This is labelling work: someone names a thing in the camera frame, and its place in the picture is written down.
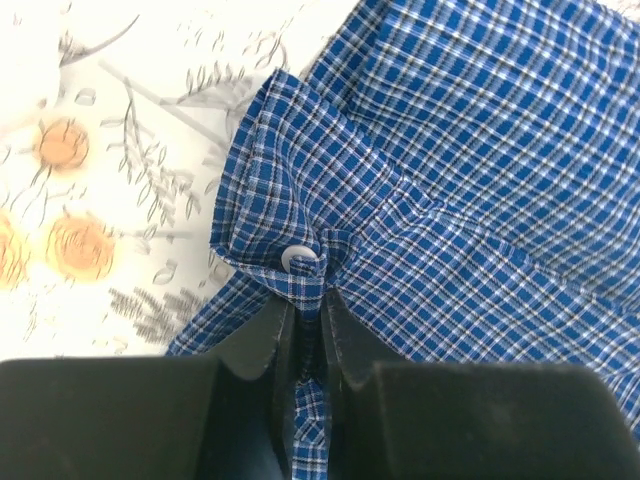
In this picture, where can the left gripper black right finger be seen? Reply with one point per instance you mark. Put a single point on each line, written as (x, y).
(391, 418)

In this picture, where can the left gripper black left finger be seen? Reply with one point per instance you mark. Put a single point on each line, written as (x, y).
(223, 414)

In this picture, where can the blue checkered long sleeve shirt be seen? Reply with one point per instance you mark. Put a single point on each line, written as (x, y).
(465, 173)

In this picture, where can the floral patterned table mat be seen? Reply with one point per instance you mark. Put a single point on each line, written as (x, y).
(107, 198)

